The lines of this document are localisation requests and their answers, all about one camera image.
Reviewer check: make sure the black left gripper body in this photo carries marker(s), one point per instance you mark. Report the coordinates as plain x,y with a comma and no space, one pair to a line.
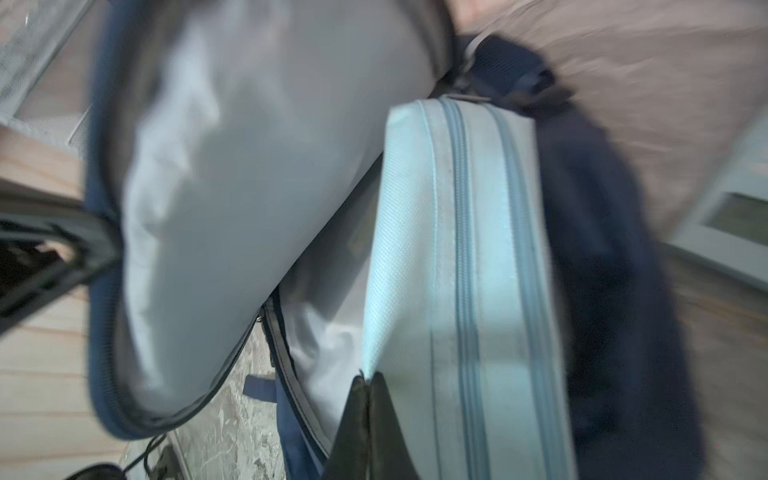
50,244

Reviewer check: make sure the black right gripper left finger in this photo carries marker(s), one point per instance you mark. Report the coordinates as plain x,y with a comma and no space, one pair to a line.
349,456

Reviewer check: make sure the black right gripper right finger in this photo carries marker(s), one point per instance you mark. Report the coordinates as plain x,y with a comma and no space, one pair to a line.
389,458

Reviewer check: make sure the light blue pencil pouch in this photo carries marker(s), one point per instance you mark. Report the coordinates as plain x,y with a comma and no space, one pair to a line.
459,313

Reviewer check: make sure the navy blue student backpack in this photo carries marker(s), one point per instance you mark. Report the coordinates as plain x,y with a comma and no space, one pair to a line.
237,146

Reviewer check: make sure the grey calculator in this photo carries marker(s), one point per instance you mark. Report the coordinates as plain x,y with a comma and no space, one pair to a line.
726,228

